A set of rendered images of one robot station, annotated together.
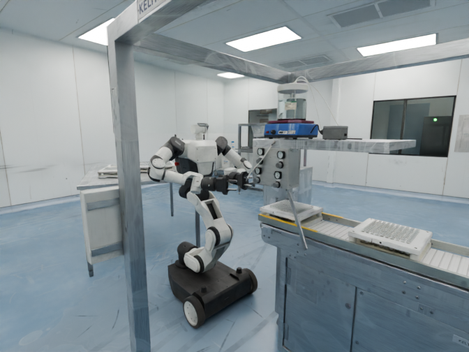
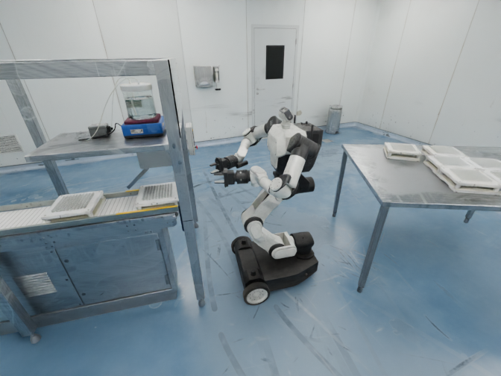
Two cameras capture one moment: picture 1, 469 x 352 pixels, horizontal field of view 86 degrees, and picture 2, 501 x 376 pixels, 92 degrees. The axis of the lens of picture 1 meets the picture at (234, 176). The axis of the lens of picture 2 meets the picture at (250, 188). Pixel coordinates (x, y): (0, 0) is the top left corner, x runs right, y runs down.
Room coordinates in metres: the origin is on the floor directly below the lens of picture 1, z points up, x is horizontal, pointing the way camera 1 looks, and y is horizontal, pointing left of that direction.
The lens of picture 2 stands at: (2.51, -1.16, 1.66)
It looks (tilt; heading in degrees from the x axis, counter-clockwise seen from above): 29 degrees down; 121
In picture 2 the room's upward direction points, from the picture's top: 1 degrees counter-clockwise
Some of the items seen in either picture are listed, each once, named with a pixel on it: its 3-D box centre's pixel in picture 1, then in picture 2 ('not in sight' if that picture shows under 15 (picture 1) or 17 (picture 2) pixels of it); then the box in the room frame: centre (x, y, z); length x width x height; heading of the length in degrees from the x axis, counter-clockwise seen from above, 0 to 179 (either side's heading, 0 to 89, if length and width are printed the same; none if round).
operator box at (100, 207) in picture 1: (110, 222); (189, 139); (0.89, 0.46, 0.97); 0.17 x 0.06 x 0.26; 134
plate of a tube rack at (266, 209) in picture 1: (291, 209); (158, 193); (1.32, -0.31, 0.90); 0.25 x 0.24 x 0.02; 135
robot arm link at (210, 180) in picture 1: (218, 184); (224, 163); (1.54, 0.10, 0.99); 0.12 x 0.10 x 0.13; 76
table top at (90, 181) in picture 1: (138, 172); (455, 170); (3.01, 1.15, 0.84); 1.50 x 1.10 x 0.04; 25
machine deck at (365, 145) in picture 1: (328, 143); (111, 142); (1.21, -0.44, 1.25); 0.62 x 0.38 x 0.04; 44
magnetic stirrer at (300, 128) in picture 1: (289, 130); (145, 124); (1.30, -0.28, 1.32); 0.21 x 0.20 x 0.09; 134
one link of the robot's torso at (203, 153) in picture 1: (195, 157); (293, 147); (1.97, 0.31, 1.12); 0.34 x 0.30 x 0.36; 134
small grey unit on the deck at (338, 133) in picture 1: (333, 133); (101, 130); (1.13, -0.43, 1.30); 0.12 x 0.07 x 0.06; 44
